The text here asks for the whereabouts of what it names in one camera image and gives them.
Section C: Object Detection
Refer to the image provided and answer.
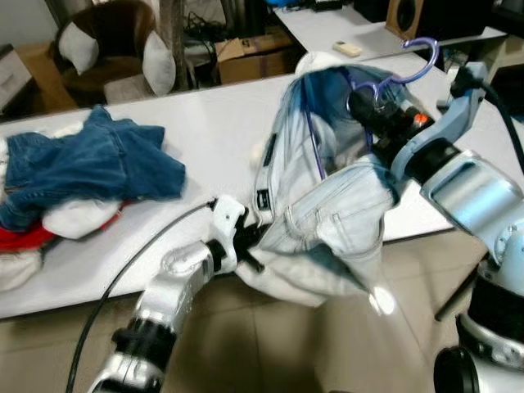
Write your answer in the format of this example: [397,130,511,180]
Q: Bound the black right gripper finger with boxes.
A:
[347,88,377,124]
[373,80,408,107]

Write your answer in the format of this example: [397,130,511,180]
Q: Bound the pale washed denim jeans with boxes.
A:
[236,50,404,309]

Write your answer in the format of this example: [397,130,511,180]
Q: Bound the white remote control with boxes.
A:
[331,40,364,57]

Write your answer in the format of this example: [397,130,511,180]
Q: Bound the wooden black loudspeaker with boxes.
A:
[384,0,494,43]

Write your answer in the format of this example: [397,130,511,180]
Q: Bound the cardboard box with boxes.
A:
[214,32,297,85]

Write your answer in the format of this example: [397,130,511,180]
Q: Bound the white garment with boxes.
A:
[40,196,125,241]
[0,249,47,294]

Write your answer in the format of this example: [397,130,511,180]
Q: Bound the blue denim garment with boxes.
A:
[0,104,188,235]

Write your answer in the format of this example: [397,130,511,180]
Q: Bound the black table leg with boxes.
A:
[433,282,481,323]

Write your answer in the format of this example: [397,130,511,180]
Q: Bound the grey white pillow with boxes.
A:
[58,21,100,77]
[141,30,178,97]

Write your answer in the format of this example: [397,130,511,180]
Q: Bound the brown armchair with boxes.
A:
[52,0,162,105]

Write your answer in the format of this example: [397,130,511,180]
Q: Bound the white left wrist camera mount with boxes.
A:
[208,194,249,272]

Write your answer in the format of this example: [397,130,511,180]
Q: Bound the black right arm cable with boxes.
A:
[449,64,524,173]

